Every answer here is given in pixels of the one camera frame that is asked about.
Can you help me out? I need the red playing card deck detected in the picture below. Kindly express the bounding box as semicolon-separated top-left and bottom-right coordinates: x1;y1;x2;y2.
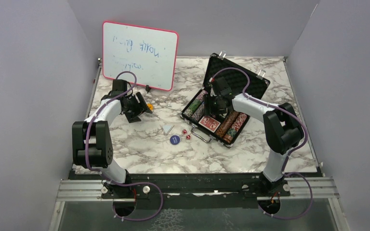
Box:
198;115;221;133

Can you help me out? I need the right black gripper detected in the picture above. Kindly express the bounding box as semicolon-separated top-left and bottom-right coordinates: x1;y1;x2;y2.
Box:
203;93;227;116

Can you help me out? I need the pink framed whiteboard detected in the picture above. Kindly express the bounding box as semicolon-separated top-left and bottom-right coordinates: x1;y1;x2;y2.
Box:
102;21;179;91

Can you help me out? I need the purple cable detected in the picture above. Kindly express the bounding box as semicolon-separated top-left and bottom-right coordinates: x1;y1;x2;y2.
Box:
84;71;164;222
210;67;314;220

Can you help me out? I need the purple chip stack in case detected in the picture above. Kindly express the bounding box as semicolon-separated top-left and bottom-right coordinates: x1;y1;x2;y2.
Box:
196;90;207;102

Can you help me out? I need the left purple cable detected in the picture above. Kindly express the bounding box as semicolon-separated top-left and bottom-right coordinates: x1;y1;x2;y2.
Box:
84;71;164;222

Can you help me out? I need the black mounting rail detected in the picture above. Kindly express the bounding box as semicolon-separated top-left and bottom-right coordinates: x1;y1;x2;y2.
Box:
70;172;323;211

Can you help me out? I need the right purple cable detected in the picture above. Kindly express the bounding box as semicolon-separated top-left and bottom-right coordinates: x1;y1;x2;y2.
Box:
210;67;314;220

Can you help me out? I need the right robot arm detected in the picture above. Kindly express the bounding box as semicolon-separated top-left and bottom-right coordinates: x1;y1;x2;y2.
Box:
205;77;308;196

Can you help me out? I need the blue dealer button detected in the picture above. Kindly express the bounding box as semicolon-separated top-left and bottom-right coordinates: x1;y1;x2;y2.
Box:
170;134;181;145

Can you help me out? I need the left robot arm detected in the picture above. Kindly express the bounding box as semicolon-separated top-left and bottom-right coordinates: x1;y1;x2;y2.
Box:
72;79;152;198

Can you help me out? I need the green chip stack in case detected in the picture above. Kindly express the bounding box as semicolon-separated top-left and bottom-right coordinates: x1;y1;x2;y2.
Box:
183;99;203;117

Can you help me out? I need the black poker case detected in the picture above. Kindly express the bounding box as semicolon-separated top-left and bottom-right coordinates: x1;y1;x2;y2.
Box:
180;53;270;148

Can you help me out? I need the orange dealer button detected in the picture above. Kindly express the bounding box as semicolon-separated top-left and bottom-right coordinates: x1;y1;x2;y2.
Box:
147;103;154;112

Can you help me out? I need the orange chip row in case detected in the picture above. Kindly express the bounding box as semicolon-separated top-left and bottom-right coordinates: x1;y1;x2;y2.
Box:
215;111;239;138

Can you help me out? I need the brown chip stack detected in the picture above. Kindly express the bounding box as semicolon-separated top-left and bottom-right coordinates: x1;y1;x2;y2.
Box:
191;103;205;122

